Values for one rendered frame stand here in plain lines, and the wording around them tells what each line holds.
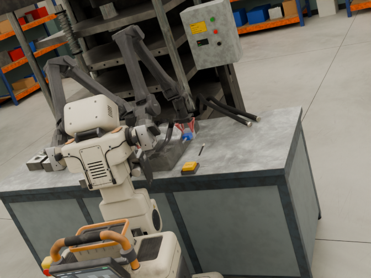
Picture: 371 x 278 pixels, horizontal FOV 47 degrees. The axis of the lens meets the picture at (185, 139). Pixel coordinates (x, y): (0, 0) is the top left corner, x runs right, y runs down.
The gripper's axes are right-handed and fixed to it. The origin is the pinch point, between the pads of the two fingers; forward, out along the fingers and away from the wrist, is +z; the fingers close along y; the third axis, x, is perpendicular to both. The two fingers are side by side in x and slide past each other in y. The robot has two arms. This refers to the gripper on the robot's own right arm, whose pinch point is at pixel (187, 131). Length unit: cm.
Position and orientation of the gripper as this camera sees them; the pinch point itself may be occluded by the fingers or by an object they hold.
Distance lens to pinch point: 233.4
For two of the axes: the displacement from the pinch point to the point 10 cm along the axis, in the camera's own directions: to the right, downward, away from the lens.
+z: 3.1, 8.7, 3.8
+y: -8.9, 1.2, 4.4
